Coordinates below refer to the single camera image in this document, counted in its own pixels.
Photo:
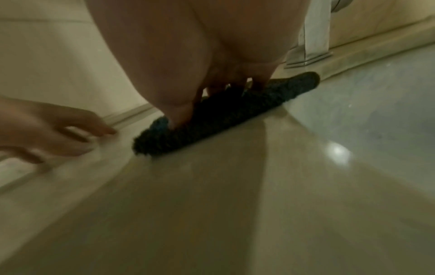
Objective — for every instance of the person's left hand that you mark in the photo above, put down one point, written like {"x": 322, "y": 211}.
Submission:
{"x": 40, "y": 126}

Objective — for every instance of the person's right hand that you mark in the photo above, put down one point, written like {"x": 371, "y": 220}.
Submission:
{"x": 204, "y": 40}

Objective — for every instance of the black cloth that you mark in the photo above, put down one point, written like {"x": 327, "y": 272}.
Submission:
{"x": 221, "y": 115}

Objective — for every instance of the chrome faucet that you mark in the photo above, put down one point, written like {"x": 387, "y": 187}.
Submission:
{"x": 316, "y": 32}

